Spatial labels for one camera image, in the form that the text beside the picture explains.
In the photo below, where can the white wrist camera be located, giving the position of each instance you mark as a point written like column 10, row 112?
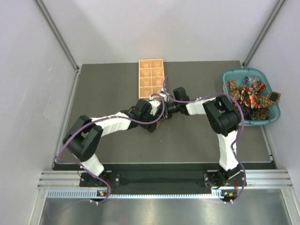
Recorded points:
column 163, row 95
column 155, row 106

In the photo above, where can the red floral tie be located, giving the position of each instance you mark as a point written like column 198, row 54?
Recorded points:
column 249, row 96

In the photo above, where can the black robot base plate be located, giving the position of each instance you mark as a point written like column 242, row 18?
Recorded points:
column 164, row 178

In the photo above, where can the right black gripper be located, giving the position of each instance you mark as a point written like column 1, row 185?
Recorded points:
column 167, row 114

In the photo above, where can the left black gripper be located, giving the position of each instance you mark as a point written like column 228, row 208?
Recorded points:
column 149, row 127

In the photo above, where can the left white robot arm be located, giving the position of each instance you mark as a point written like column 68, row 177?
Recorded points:
column 84, row 136

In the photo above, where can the teal plastic basket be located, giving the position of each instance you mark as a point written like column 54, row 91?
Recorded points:
column 238, row 75

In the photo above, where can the blue grey tie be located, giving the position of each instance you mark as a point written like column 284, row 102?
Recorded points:
column 250, row 80

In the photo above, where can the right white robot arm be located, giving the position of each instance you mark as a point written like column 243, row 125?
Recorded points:
column 224, row 120

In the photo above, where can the grey slotted cable duct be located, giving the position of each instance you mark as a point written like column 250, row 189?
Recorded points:
column 97, row 194

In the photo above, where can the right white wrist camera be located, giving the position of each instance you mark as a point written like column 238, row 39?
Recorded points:
column 163, row 95

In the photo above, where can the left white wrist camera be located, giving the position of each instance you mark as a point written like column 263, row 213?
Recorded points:
column 155, row 106

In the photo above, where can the wooden eight-compartment box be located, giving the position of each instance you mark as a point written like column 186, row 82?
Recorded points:
column 151, row 77

